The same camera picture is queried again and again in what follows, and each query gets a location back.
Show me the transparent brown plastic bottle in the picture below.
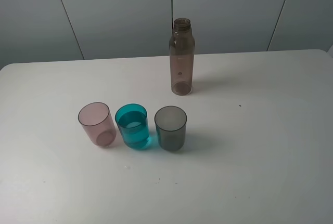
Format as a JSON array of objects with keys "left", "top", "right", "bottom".
[{"left": 169, "top": 18, "right": 195, "bottom": 96}]

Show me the grey translucent plastic cup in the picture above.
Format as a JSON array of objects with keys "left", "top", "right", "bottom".
[{"left": 154, "top": 106, "right": 187, "bottom": 152}]

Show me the teal translucent plastic cup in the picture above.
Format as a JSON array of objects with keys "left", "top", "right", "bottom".
[{"left": 115, "top": 103, "right": 149, "bottom": 150}]

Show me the pink translucent plastic cup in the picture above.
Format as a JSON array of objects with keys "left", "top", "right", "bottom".
[{"left": 78, "top": 102, "right": 117, "bottom": 147}]

